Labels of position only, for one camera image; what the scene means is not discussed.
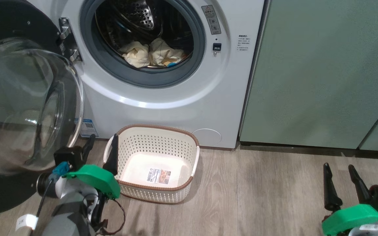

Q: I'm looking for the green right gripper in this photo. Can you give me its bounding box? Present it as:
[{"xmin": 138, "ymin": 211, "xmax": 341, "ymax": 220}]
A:
[{"xmin": 322, "ymin": 163, "xmax": 378, "ymax": 236}]

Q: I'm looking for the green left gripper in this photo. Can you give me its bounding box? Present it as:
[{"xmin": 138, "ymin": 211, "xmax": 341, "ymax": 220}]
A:
[{"xmin": 63, "ymin": 133, "xmax": 121, "ymax": 226}]

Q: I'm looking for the black round glass washer door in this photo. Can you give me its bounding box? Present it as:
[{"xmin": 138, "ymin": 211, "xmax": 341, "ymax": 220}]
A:
[{"xmin": 0, "ymin": 0, "xmax": 84, "ymax": 218}]

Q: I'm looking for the cream bear print garment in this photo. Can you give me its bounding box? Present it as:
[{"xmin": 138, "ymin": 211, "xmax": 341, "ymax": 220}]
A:
[
  {"xmin": 149, "ymin": 38, "xmax": 188, "ymax": 68},
  {"xmin": 119, "ymin": 41, "xmax": 150, "ymax": 68}
]

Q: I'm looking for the printed product label sticker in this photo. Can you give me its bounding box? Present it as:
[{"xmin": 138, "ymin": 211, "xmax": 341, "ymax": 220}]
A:
[{"xmin": 146, "ymin": 168, "xmax": 171, "ymax": 185}]

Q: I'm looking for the cream perforated basket brown rim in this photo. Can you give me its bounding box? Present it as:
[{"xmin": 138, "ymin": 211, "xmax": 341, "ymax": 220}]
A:
[{"xmin": 103, "ymin": 124, "xmax": 200, "ymax": 204}]

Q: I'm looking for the white front-load washing machine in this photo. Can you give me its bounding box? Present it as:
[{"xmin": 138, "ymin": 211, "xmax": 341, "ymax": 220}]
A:
[{"xmin": 22, "ymin": 0, "xmax": 270, "ymax": 149}]

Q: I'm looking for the metal washing machine door hinge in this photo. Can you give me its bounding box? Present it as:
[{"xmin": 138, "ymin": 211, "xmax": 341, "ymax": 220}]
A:
[{"xmin": 58, "ymin": 18, "xmax": 83, "ymax": 63}]

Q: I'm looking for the blue white energy label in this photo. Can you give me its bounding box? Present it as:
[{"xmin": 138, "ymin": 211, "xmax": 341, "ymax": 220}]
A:
[{"xmin": 77, "ymin": 118, "xmax": 97, "ymax": 137}]

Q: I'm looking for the round white filter cover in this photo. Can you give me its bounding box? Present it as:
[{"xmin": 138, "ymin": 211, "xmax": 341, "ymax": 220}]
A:
[{"xmin": 192, "ymin": 128, "xmax": 222, "ymax": 147}]

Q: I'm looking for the grey warning sticker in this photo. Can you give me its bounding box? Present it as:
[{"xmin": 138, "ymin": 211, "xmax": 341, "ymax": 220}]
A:
[{"xmin": 201, "ymin": 5, "xmax": 221, "ymax": 35}]

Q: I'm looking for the small black text label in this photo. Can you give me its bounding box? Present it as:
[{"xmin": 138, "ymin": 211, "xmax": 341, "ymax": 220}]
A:
[{"xmin": 237, "ymin": 34, "xmax": 252, "ymax": 52}]

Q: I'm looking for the thin dark looped wire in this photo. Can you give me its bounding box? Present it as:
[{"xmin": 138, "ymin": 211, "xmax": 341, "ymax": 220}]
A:
[{"xmin": 96, "ymin": 197, "xmax": 126, "ymax": 236}]

